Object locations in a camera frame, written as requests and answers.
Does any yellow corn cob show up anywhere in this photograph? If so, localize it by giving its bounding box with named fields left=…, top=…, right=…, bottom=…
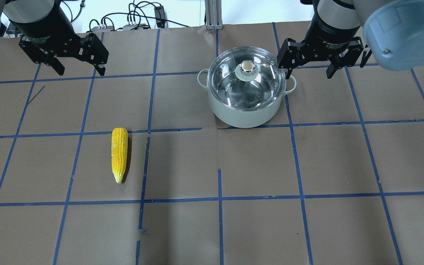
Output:
left=111, top=127, right=128, bottom=183

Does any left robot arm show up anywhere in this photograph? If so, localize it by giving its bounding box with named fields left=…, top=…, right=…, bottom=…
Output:
left=0, top=0, right=109, bottom=76

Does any brown paper table cover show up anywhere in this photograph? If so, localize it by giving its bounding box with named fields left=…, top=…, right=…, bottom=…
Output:
left=0, top=22, right=424, bottom=265

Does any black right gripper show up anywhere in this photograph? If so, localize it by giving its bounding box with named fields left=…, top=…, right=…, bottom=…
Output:
left=276, top=17, right=364, bottom=80

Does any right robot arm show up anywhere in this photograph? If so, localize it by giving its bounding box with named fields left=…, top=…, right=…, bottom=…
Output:
left=277, top=0, right=424, bottom=79

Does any aluminium frame post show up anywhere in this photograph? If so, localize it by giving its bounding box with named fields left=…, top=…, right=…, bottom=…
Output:
left=205, top=0, right=223, bottom=30

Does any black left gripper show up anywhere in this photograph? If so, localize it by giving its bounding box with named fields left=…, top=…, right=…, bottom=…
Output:
left=10, top=7, right=109, bottom=77

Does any black cable bundle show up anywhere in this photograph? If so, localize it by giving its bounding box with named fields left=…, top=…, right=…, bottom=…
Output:
left=89, top=0, right=190, bottom=32

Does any pale green cooking pot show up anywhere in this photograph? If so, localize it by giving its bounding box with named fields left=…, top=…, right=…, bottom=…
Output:
left=197, top=46, right=297, bottom=128

